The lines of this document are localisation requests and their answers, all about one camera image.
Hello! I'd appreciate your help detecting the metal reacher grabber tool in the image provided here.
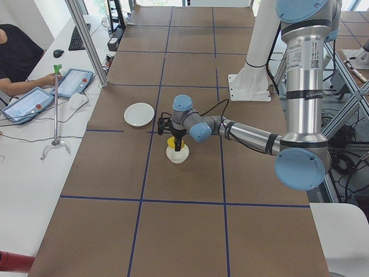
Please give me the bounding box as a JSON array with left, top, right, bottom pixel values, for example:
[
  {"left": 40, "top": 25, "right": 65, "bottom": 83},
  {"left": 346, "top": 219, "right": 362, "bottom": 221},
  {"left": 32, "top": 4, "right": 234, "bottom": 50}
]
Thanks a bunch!
[{"left": 40, "top": 64, "right": 70, "bottom": 160}]

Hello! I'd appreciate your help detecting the black computer mouse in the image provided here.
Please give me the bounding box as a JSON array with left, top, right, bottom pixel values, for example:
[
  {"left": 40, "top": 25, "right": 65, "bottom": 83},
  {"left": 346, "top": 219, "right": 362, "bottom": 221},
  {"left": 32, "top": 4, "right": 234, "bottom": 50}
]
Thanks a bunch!
[{"left": 53, "top": 49, "right": 64, "bottom": 58}]

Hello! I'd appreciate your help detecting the white plate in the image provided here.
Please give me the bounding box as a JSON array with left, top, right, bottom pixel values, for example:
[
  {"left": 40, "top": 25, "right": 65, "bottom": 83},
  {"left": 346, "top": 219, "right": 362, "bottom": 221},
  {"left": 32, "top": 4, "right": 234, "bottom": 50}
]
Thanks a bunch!
[{"left": 123, "top": 102, "right": 155, "bottom": 127}]

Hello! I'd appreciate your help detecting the blue teach pendant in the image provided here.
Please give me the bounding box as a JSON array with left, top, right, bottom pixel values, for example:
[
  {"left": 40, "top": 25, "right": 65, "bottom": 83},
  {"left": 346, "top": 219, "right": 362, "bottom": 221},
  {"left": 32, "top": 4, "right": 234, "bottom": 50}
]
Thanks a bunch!
[
  {"left": 1, "top": 87, "right": 54, "bottom": 124},
  {"left": 58, "top": 68, "right": 93, "bottom": 98}
]

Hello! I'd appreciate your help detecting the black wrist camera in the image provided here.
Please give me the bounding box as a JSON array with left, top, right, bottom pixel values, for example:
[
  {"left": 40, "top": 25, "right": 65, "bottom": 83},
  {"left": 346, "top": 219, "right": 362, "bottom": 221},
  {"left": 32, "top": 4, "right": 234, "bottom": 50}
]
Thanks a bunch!
[{"left": 157, "top": 112, "right": 172, "bottom": 135}]

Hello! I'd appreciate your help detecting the black power box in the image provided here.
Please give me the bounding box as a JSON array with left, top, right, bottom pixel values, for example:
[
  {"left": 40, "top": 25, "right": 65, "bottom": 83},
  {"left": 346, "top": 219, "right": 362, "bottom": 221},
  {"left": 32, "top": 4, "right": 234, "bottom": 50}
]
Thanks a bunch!
[{"left": 107, "top": 28, "right": 124, "bottom": 51}]

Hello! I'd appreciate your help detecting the black keyboard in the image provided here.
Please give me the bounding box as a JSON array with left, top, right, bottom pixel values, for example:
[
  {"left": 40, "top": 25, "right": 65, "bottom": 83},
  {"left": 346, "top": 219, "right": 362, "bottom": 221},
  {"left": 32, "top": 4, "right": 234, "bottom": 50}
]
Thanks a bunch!
[{"left": 68, "top": 26, "right": 85, "bottom": 51}]

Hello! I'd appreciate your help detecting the near blue teach pendant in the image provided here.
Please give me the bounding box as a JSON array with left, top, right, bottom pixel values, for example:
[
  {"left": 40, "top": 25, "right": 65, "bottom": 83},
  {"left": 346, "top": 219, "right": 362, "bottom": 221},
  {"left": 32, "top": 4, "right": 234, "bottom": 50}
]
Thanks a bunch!
[{"left": 1, "top": 87, "right": 54, "bottom": 124}]

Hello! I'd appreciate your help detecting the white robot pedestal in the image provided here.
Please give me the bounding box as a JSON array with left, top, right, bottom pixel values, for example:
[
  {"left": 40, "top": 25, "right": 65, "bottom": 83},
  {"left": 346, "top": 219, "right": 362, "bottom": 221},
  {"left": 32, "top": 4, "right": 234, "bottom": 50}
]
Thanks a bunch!
[{"left": 228, "top": 0, "right": 280, "bottom": 102}]

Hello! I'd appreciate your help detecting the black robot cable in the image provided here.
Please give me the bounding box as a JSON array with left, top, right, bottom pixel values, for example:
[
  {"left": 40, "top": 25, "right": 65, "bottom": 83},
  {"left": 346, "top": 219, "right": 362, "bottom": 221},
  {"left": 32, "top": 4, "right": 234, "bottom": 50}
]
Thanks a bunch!
[{"left": 160, "top": 99, "right": 277, "bottom": 154}]

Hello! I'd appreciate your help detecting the red object at edge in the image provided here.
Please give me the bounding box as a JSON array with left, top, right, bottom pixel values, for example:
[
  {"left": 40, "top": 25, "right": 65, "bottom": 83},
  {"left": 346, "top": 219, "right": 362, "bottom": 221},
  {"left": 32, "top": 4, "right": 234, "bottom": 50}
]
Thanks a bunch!
[{"left": 0, "top": 251, "right": 35, "bottom": 274}]

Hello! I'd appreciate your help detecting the white cloth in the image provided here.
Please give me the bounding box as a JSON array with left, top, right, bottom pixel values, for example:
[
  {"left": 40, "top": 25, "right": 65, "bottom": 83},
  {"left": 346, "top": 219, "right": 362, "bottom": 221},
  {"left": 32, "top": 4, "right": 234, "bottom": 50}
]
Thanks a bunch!
[{"left": 68, "top": 93, "right": 88, "bottom": 111}]

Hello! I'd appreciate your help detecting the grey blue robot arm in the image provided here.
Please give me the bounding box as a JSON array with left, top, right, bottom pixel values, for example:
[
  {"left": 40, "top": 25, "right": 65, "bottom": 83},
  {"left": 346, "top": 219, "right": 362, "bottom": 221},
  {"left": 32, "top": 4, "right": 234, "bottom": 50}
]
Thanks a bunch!
[{"left": 158, "top": 1, "right": 341, "bottom": 190}]

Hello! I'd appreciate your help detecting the yellow lemon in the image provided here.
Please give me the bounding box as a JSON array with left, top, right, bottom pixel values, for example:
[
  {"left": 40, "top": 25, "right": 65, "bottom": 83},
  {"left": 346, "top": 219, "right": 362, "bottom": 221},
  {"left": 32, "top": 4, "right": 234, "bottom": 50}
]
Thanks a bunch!
[{"left": 167, "top": 137, "right": 176, "bottom": 150}]

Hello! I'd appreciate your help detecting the white bowl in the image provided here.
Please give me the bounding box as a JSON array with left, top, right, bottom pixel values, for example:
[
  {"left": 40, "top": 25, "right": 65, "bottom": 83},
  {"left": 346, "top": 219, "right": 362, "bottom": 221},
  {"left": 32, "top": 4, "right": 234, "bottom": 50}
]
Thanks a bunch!
[{"left": 166, "top": 144, "right": 189, "bottom": 164}]

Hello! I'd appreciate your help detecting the person in black shirt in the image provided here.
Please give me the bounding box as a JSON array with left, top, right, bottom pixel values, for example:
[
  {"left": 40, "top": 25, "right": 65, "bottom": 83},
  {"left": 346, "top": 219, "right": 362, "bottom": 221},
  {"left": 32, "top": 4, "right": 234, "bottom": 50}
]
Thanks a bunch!
[{"left": 1, "top": 24, "right": 55, "bottom": 98}]

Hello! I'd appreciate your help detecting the white chair corner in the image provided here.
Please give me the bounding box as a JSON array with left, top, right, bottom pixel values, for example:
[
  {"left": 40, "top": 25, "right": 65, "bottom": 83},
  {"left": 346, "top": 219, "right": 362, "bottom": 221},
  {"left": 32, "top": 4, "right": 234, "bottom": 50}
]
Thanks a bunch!
[{"left": 310, "top": 203, "right": 368, "bottom": 276}]

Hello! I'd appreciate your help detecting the far blue teach pendant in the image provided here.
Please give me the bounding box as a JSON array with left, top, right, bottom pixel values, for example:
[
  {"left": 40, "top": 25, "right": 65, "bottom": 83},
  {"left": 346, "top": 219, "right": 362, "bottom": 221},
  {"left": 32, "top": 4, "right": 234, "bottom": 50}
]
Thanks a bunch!
[{"left": 58, "top": 68, "right": 93, "bottom": 98}]

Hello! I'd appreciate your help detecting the aluminium frame post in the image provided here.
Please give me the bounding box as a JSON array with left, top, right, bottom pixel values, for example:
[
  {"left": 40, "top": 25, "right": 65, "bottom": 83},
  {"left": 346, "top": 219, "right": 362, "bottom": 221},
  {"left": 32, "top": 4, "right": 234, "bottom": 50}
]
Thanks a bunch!
[{"left": 65, "top": 0, "right": 108, "bottom": 88}]

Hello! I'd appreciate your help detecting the brown paper table cover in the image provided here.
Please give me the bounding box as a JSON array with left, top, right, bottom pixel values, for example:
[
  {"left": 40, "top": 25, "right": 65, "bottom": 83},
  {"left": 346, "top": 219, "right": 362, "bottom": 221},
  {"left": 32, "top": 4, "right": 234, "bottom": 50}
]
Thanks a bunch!
[{"left": 30, "top": 7, "right": 329, "bottom": 276}]

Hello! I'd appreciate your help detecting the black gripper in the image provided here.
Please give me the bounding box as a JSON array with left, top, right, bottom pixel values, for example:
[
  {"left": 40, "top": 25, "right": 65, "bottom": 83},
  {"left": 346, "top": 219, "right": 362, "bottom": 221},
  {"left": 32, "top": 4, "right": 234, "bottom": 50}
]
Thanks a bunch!
[{"left": 171, "top": 128, "right": 187, "bottom": 152}]

